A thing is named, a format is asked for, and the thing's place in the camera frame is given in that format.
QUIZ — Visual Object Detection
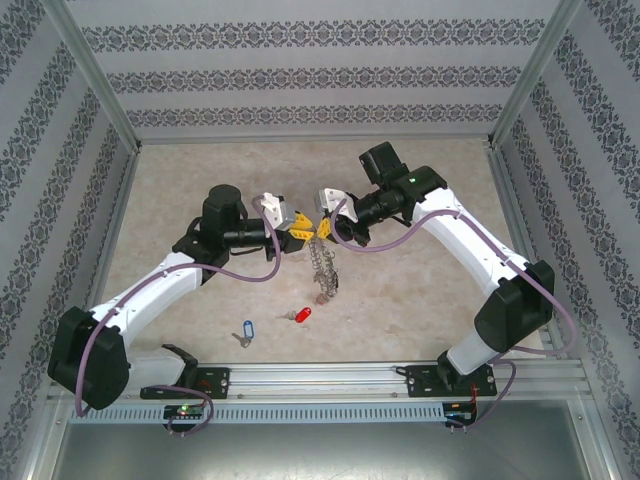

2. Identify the slotted grey cable duct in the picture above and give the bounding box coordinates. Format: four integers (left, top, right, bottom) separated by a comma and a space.
67, 401, 447, 424

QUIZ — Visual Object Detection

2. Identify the aluminium frame post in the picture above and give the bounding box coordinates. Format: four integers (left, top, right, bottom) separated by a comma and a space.
568, 398, 622, 480
41, 0, 142, 152
488, 0, 586, 150
19, 398, 72, 480

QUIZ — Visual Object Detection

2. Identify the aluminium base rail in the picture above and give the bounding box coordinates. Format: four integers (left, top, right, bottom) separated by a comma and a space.
49, 362, 586, 401

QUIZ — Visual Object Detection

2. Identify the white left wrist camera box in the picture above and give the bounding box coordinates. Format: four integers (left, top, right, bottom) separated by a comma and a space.
259, 191, 298, 233

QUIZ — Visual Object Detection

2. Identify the aluminium back rail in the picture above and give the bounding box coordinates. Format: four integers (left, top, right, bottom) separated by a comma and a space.
134, 132, 496, 148

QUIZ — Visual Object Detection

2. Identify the grey metal shelf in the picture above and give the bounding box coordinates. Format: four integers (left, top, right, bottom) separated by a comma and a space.
49, 422, 587, 480

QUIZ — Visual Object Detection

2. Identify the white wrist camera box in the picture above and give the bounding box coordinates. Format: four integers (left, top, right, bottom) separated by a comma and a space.
259, 191, 298, 233
311, 186, 359, 224

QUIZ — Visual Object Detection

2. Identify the small circuit board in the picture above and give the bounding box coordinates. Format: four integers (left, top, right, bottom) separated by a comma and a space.
164, 404, 207, 421
444, 401, 479, 424

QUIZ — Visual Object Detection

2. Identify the aluminium side rail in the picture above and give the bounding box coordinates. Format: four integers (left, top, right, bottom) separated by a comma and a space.
486, 144, 567, 362
69, 144, 143, 367

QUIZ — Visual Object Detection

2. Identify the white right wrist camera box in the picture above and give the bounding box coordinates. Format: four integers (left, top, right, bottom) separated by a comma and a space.
311, 186, 359, 224

